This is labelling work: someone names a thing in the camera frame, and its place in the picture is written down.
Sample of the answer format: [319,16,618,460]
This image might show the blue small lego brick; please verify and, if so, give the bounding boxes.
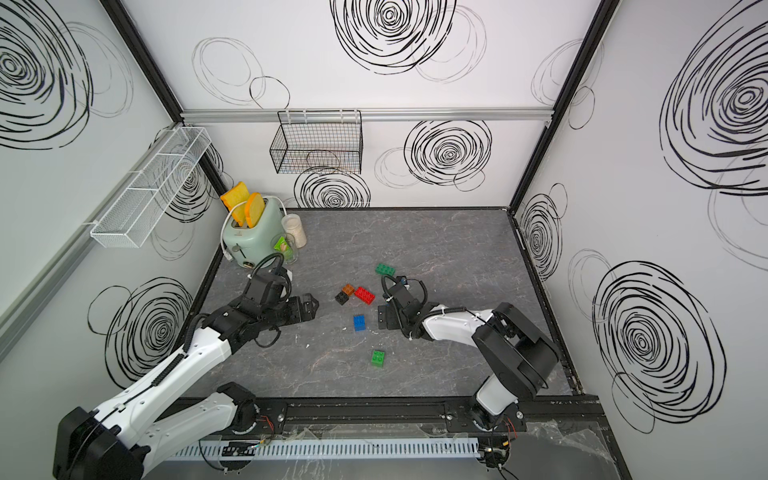
[353,315,367,332]

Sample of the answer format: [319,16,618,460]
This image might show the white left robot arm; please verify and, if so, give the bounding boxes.
[53,269,319,479]

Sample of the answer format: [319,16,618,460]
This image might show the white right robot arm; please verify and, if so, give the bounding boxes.
[381,275,560,431]

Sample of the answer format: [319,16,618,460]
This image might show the black small lego brick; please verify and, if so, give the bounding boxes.
[335,291,349,305]

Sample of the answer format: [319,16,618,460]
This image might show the red lego brick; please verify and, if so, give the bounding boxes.
[354,287,375,305]

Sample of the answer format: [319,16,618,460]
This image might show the dark green far lego brick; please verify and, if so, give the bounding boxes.
[375,263,396,277]

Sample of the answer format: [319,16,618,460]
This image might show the bright green near lego brick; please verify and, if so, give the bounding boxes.
[371,350,386,368]

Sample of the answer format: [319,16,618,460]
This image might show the mint green toaster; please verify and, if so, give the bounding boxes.
[220,195,286,267]

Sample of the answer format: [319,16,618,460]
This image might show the green snack packet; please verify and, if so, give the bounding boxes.
[273,236,293,258]

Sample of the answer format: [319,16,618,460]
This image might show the clear drinking glass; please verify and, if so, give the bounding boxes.
[273,233,298,264]

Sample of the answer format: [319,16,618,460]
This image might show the right toy bread slice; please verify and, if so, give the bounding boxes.
[244,193,265,228]

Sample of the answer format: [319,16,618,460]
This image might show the toy bread slice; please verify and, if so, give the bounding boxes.
[220,182,250,227]
[244,193,265,228]

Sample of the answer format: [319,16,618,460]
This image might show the left toy bread slice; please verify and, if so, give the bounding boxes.
[220,182,250,227]

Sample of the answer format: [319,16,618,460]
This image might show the white toaster power cable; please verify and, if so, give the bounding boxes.
[219,194,289,262]

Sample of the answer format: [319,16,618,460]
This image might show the white slotted cable duct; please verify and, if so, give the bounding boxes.
[170,438,481,462]

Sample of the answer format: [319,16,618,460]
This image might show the white mesh wall shelf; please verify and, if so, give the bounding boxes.
[90,126,212,248]

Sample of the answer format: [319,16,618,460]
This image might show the black wire basket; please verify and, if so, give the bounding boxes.
[269,109,364,174]

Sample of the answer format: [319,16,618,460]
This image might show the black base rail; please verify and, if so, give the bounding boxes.
[248,395,610,439]

